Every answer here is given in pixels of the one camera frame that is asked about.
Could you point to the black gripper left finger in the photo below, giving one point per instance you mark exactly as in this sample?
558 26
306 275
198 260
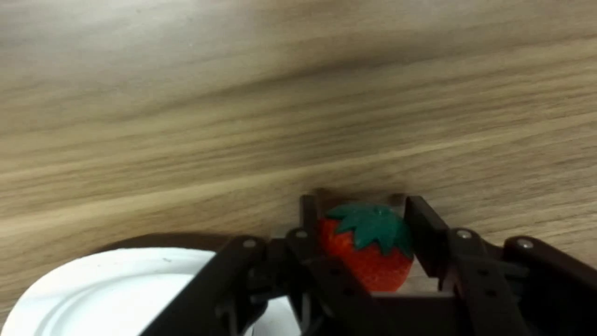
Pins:
261 280

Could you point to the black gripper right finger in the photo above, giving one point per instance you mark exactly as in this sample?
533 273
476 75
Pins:
496 280

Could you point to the orange green ball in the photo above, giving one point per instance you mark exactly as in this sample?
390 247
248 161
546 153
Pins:
373 245

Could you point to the white paper plate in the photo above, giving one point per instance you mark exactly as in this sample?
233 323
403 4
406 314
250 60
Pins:
104 291

